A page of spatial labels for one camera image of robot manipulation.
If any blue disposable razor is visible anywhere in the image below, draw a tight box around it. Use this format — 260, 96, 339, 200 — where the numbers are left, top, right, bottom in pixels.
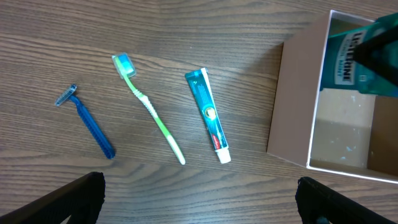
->
55, 84, 116, 159

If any blue mouthwash bottle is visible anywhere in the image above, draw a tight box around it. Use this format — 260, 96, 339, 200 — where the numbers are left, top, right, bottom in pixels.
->
320, 13, 397, 97

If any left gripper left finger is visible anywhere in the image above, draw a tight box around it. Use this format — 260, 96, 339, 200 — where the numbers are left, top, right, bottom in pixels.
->
1, 172, 106, 223

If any green white toothbrush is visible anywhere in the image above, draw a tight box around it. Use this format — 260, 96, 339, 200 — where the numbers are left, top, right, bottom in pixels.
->
111, 53, 186, 165

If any teal toothpaste tube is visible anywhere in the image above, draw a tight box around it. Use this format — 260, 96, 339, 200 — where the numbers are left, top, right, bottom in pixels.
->
185, 68, 231, 164

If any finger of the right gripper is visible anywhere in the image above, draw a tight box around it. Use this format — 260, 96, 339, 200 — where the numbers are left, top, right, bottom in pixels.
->
353, 26, 397, 86

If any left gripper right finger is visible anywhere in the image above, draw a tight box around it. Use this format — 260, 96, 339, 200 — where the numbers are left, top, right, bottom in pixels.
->
295, 177, 395, 224

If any white cardboard box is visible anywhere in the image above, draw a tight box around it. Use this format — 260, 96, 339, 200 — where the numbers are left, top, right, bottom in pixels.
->
267, 10, 397, 183

